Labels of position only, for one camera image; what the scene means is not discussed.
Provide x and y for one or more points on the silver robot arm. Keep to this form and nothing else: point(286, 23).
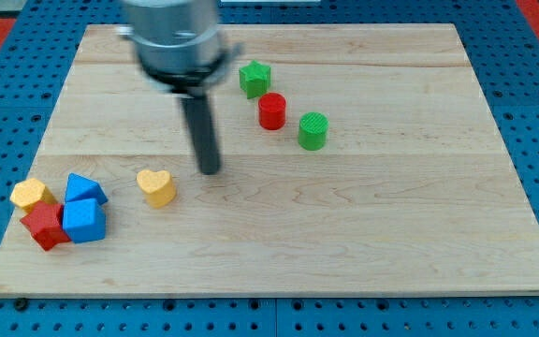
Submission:
point(181, 47)

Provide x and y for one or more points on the red cylinder block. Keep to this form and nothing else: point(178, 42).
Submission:
point(271, 111)

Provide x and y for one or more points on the blue triangle block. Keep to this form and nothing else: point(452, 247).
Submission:
point(79, 188)

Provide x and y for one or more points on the red star block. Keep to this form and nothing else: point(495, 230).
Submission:
point(45, 224)

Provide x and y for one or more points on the green cylinder block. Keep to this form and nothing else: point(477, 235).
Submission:
point(313, 131)

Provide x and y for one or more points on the yellow heart block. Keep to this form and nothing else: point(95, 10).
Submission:
point(157, 187)

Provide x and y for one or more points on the blue cube block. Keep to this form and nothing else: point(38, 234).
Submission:
point(84, 221)

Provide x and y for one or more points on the green star block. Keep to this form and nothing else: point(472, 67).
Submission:
point(255, 79)

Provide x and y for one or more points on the wooden board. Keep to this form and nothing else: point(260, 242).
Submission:
point(413, 195)

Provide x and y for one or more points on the yellow pentagon block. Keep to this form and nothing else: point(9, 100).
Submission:
point(26, 194)

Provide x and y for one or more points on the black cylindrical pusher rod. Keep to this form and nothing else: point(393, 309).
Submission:
point(198, 117)

